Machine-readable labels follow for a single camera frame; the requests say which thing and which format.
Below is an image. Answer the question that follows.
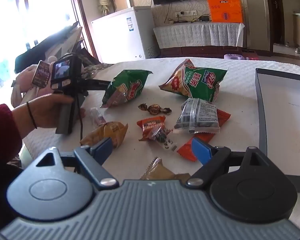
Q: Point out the dark green snack bag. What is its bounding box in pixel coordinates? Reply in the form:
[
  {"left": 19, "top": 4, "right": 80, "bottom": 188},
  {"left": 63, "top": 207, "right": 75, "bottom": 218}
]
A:
[{"left": 101, "top": 69, "right": 153, "bottom": 108}]

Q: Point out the orange gift box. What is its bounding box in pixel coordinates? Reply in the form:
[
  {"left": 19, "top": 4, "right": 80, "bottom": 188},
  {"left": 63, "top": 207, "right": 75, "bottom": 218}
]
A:
[{"left": 206, "top": 0, "right": 243, "bottom": 23}]

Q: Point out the yellow brown snack packet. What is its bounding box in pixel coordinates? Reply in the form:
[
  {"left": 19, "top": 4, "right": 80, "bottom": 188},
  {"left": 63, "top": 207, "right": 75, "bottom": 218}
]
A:
[{"left": 80, "top": 121, "right": 129, "bottom": 148}]

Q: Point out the wooden tv cabinet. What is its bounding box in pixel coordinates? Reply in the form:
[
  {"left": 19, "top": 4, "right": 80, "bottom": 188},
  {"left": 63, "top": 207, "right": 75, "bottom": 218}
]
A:
[{"left": 157, "top": 45, "right": 248, "bottom": 58}]

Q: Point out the brown foil candy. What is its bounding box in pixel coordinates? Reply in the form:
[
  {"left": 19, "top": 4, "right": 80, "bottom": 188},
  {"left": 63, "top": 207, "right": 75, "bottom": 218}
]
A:
[{"left": 138, "top": 103, "right": 172, "bottom": 116}]

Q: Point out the black wrist band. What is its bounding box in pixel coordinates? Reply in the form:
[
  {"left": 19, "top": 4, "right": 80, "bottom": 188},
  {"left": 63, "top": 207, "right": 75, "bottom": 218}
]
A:
[{"left": 26, "top": 101, "right": 38, "bottom": 129}]

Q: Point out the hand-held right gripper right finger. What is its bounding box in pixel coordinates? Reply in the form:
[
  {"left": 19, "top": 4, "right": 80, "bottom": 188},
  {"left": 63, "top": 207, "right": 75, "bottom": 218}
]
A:
[{"left": 186, "top": 136, "right": 267, "bottom": 188}]

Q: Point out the black bag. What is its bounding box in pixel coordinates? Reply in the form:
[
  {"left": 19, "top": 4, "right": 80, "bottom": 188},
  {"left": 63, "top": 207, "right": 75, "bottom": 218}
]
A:
[{"left": 14, "top": 21, "right": 80, "bottom": 73}]

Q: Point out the dark brown printed card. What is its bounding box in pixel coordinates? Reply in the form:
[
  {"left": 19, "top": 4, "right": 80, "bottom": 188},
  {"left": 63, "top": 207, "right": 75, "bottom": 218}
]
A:
[{"left": 32, "top": 60, "right": 51, "bottom": 89}]

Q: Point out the white wall socket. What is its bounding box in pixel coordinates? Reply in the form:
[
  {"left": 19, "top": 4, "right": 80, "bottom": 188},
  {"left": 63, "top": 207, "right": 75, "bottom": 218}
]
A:
[{"left": 175, "top": 10, "right": 197, "bottom": 17}]

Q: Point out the clear wrapped dark candy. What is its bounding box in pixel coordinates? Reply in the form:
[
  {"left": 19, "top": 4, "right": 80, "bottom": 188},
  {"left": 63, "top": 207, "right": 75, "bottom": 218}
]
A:
[{"left": 150, "top": 127, "right": 173, "bottom": 143}]

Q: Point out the orange packet with seed picture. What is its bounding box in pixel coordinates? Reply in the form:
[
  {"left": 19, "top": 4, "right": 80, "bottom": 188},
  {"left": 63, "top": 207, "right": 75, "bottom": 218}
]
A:
[{"left": 136, "top": 116, "right": 170, "bottom": 142}]

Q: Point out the white lace cloth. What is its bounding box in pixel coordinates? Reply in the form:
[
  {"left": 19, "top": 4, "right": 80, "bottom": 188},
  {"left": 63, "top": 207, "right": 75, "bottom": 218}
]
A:
[{"left": 153, "top": 22, "right": 245, "bottom": 49}]

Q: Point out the purple bottle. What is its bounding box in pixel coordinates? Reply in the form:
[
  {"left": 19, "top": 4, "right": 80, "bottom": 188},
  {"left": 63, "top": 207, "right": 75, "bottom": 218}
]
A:
[{"left": 224, "top": 53, "right": 243, "bottom": 61}]

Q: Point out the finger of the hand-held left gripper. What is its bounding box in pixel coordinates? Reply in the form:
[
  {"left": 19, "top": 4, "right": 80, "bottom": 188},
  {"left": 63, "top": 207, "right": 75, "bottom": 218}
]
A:
[{"left": 82, "top": 78, "right": 113, "bottom": 91}]

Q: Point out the white chest freezer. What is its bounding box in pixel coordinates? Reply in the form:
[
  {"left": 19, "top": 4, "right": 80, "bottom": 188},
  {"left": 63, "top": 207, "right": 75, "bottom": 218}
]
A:
[{"left": 91, "top": 6, "right": 160, "bottom": 64}]

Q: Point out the grey box tray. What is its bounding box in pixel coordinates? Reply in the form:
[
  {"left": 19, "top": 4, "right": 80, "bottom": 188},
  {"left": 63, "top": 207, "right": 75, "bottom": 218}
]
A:
[{"left": 254, "top": 68, "right": 300, "bottom": 193}]

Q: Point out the tan snack packet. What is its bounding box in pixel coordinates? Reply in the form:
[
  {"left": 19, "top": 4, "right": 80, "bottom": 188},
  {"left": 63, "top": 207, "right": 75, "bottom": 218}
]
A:
[{"left": 140, "top": 157, "right": 192, "bottom": 180}]

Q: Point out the silver snack packet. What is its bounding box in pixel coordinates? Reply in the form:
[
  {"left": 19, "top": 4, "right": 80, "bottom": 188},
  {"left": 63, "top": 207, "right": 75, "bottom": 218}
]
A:
[{"left": 174, "top": 98, "right": 221, "bottom": 134}]

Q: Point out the pink plush toy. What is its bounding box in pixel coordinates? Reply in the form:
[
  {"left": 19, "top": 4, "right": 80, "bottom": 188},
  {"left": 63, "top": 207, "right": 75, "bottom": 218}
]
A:
[{"left": 11, "top": 56, "right": 56, "bottom": 106}]

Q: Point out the dark printed cloth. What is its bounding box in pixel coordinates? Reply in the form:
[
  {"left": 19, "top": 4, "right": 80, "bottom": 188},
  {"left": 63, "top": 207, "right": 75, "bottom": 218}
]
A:
[{"left": 77, "top": 47, "right": 113, "bottom": 77}]

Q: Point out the green snack bag blue logo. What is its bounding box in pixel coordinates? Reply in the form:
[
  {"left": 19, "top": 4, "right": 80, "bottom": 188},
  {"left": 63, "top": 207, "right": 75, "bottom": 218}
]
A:
[{"left": 159, "top": 59, "right": 228, "bottom": 103}]

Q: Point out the clear pink candy wrapper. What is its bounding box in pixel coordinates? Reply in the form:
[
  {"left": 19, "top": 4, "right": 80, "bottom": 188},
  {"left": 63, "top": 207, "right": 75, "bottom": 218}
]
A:
[{"left": 90, "top": 107, "right": 107, "bottom": 126}]

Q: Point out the person's left hand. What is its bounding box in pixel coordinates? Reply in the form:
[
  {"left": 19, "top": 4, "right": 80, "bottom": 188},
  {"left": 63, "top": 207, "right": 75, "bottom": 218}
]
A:
[{"left": 27, "top": 94, "right": 87, "bottom": 129}]

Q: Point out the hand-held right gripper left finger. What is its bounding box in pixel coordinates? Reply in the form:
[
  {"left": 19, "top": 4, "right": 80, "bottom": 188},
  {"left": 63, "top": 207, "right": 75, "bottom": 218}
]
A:
[{"left": 35, "top": 137, "right": 119, "bottom": 188}]

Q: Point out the dark wooden door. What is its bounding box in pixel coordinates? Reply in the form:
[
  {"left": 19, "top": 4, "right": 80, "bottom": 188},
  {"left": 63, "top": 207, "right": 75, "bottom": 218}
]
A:
[{"left": 265, "top": 0, "right": 286, "bottom": 45}]

